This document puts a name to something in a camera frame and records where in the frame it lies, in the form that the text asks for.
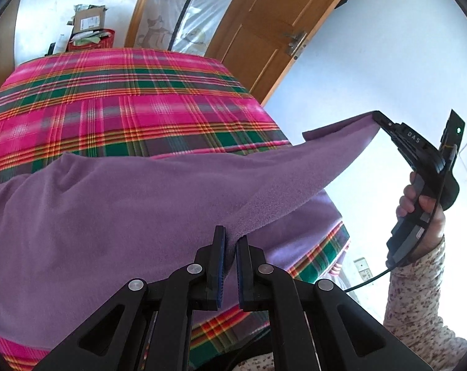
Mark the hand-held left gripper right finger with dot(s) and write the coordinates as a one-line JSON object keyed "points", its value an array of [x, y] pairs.
{"points": [[240, 274]]}

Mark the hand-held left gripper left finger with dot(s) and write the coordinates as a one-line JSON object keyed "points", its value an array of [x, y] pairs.
{"points": [[221, 270]]}

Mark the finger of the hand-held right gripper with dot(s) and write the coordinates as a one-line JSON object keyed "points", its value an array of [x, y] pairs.
{"points": [[382, 118]]}

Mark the purple fleece pants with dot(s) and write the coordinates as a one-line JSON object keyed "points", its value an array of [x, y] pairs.
{"points": [[121, 216]]}

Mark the person's right forearm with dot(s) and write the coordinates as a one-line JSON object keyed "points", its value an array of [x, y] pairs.
{"points": [[415, 301]]}

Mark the person's right hand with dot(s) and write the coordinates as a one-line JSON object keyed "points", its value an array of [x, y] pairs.
{"points": [[409, 201]]}

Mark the metal door lock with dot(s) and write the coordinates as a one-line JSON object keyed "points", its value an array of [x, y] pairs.
{"points": [[295, 44]]}

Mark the wooden door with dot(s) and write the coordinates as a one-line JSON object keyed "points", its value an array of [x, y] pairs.
{"points": [[272, 15]]}

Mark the pink plaid bed sheet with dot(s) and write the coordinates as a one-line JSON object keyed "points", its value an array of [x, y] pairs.
{"points": [[121, 96]]}

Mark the clear plastic door curtain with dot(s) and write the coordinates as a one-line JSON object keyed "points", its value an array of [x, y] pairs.
{"points": [[202, 7]]}

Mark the red basket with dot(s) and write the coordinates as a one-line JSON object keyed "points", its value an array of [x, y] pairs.
{"points": [[90, 44]]}

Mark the small white bottle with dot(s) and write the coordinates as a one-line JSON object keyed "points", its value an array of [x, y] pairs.
{"points": [[62, 42]]}

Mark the cardboard box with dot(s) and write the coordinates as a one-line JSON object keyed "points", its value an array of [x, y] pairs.
{"points": [[88, 21]]}

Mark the wall socket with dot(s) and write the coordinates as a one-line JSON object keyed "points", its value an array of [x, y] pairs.
{"points": [[363, 268]]}

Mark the wooden door frame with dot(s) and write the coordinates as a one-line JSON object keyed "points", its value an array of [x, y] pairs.
{"points": [[138, 19]]}

